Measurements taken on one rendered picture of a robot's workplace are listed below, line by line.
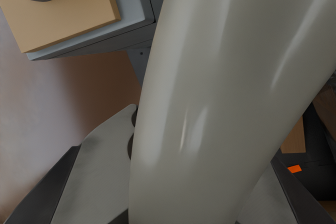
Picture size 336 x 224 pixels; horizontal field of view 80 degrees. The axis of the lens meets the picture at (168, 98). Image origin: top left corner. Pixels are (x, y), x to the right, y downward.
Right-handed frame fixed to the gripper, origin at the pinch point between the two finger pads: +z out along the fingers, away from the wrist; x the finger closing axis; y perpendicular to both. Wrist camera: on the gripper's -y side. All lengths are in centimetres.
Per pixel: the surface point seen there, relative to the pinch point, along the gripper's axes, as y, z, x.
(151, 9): -1.9, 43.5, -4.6
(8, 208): 242, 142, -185
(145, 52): 32, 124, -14
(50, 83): 70, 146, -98
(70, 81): 64, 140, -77
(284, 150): 71, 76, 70
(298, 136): 60, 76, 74
